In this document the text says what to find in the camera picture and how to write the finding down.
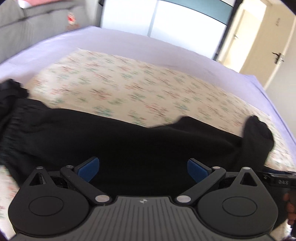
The black pants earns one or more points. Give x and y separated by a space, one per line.
133 160

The white sliding wardrobe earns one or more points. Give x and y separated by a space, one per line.
198 26

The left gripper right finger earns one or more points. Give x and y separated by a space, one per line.
205 178

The lavender bed sheet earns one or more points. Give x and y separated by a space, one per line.
23 66

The door handle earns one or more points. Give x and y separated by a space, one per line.
279 58

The floral cream blanket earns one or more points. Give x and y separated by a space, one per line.
142 94

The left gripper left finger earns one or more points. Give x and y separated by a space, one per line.
80 176

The grey Pooh cushion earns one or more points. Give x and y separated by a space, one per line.
23 28

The right hand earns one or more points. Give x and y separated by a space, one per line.
290 208

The black garment pile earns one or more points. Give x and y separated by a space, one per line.
11 91

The cream room door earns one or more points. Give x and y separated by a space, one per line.
258 29

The pink red pillow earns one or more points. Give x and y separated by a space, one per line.
26 4

